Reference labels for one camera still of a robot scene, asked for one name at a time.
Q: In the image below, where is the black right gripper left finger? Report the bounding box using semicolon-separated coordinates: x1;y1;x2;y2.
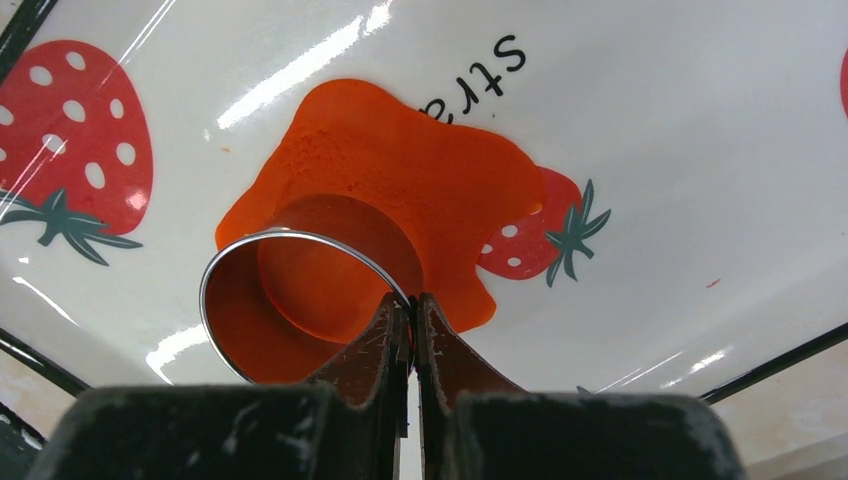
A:
29;296;410;479

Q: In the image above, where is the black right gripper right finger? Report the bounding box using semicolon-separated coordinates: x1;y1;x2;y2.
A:
415;293;746;479

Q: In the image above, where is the round steel cutter ring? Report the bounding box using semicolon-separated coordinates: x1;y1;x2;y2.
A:
199;193;425;386

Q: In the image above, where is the orange dough disc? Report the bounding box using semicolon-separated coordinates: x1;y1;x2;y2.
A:
215;78;548;336

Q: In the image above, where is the white strawberry enamel tray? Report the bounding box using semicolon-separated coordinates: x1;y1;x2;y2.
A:
1;1;847;395

